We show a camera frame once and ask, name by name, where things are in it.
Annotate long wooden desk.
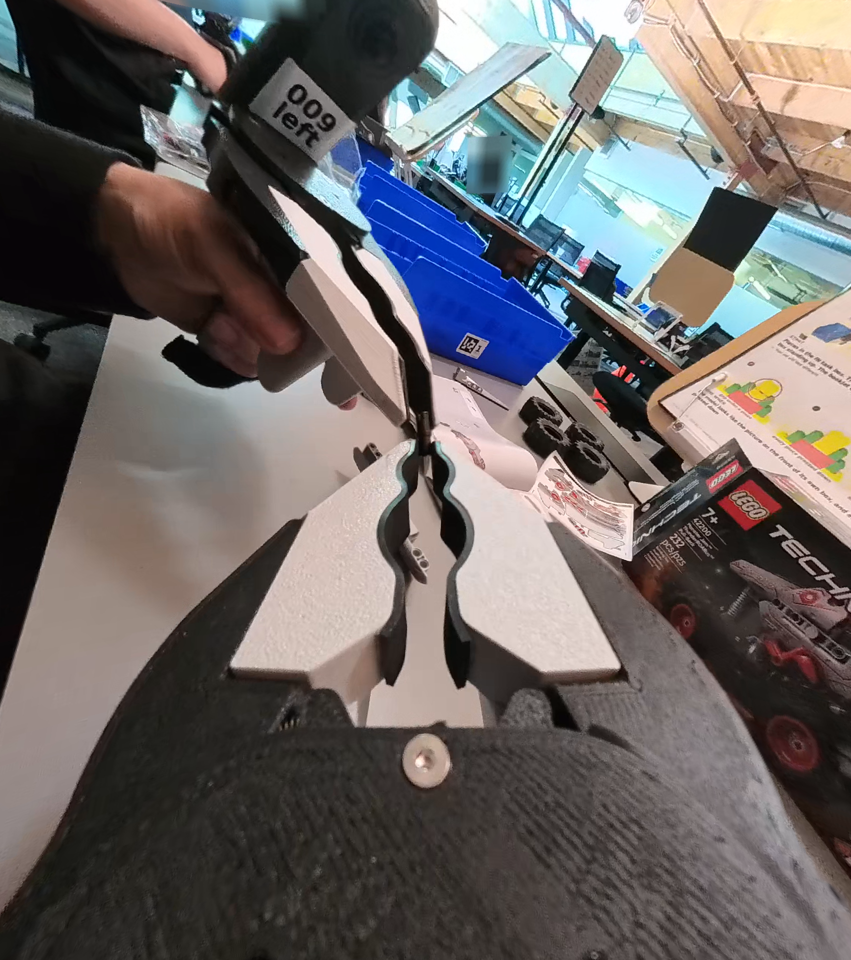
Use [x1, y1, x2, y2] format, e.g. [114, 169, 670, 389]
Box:
[560, 277, 689, 376]

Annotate sticker sheet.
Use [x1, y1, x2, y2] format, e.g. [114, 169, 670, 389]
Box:
[526, 450, 635, 562]

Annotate light grey toy connector block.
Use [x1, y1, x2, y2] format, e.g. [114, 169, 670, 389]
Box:
[397, 531, 433, 588]

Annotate black brown divider panel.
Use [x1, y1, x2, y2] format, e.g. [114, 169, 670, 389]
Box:
[650, 187, 779, 329]

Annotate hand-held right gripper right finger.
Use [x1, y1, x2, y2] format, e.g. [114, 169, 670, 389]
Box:
[427, 441, 623, 727]

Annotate tilted wooden board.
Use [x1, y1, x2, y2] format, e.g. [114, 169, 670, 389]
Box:
[388, 43, 553, 162]

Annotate blue plastic bin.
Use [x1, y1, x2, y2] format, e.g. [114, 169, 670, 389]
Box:
[399, 257, 577, 387]
[354, 159, 488, 252]
[365, 213, 490, 282]

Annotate cardboard instruction board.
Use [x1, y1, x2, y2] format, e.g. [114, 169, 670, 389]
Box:
[646, 258, 851, 594]

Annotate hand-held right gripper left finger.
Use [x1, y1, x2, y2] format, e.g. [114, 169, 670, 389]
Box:
[229, 441, 423, 727]

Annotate clear bag of parts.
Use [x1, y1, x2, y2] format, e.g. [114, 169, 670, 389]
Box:
[140, 105, 209, 162]

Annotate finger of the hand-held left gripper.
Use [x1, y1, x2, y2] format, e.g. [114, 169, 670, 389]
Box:
[268, 186, 427, 440]
[349, 240, 440, 440]

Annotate perforated panel on stand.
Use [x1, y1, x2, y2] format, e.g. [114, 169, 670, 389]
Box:
[523, 33, 625, 226]

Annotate red black office chair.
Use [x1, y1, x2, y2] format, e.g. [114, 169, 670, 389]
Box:
[590, 367, 655, 444]

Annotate toy building set box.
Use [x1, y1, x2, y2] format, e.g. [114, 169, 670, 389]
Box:
[624, 438, 851, 942]

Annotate person's left hand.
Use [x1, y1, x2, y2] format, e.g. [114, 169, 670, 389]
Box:
[95, 163, 305, 378]

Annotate white paper sheet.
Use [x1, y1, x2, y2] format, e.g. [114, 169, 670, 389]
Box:
[431, 372, 509, 440]

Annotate person's left forearm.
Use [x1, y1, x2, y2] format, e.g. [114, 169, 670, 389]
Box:
[0, 78, 145, 324]

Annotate open instruction booklet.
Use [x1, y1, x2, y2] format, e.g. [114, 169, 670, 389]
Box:
[433, 420, 541, 495]

